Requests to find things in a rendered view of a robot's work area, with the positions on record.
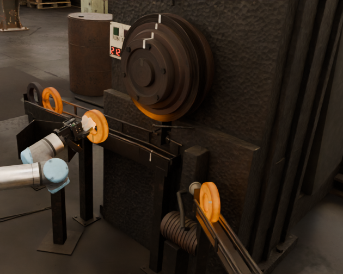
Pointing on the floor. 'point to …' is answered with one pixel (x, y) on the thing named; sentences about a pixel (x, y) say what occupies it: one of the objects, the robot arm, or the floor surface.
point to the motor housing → (177, 243)
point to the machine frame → (233, 119)
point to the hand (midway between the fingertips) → (95, 122)
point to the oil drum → (89, 53)
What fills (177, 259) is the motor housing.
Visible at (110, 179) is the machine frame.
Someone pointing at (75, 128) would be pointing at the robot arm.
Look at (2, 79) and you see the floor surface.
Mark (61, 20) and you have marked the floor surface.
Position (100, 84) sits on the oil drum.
